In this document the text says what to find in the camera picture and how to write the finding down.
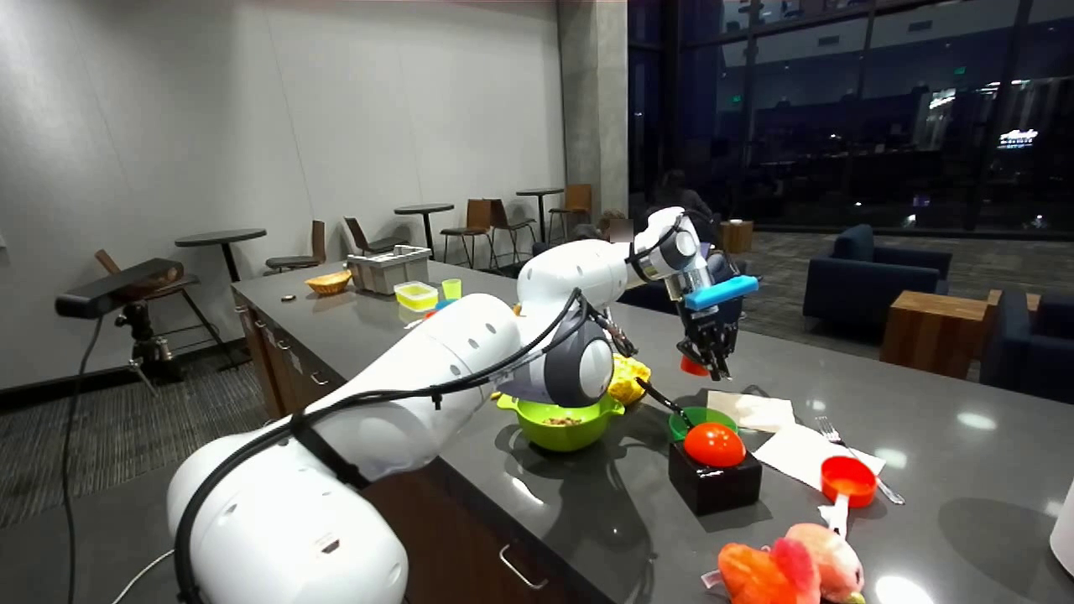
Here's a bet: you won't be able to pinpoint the small green pan black handle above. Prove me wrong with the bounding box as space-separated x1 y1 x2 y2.
636 376 740 443

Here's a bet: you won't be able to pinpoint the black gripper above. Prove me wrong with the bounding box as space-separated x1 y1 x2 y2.
678 297 745 383

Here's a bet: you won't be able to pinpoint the red orange toy tomato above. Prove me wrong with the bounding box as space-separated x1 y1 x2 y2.
680 420 748 469

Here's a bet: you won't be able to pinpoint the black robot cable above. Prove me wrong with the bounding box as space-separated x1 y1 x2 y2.
171 286 596 604

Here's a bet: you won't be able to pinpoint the brown counter cabinet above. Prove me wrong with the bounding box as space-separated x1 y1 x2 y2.
231 297 613 604

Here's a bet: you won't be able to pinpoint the black stereo camera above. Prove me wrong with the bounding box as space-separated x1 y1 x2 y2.
54 254 188 321

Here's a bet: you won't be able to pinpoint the black camera tripod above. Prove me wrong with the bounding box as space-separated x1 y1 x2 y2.
111 297 188 388

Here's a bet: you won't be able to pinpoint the green plastic bowl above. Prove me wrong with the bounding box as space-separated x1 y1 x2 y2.
492 388 629 457

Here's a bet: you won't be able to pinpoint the black box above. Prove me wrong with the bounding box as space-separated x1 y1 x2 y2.
663 436 764 518

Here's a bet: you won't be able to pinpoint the yellow plastic container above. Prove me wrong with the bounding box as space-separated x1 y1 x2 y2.
388 279 441 316

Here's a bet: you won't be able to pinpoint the seated person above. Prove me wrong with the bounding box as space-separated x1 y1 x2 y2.
589 207 629 248

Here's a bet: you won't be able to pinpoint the orange pink plush toy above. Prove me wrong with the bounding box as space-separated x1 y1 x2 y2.
701 518 868 604

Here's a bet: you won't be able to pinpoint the metal tray container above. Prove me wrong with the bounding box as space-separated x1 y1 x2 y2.
344 240 433 297

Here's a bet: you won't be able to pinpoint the wooden cafe chair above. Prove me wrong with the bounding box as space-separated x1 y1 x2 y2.
551 180 596 238
339 216 414 259
436 195 501 269
261 217 327 274

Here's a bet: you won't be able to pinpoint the wooden crate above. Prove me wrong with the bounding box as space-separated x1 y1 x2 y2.
719 216 758 254

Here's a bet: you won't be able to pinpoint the dark blue armchair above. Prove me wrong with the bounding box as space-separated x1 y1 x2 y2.
799 217 957 339
978 280 1074 401

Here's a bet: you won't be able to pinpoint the white paper sheet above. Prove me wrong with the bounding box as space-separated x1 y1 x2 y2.
701 386 799 431
748 417 889 493

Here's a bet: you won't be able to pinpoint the wooden side table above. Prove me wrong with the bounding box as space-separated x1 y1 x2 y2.
880 286 1002 380

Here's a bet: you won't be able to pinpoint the yellow floppy toy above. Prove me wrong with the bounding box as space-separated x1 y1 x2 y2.
600 351 655 410

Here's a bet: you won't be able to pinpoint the round dark cafe table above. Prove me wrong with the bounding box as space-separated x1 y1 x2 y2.
392 200 457 254
173 225 267 280
512 184 567 244

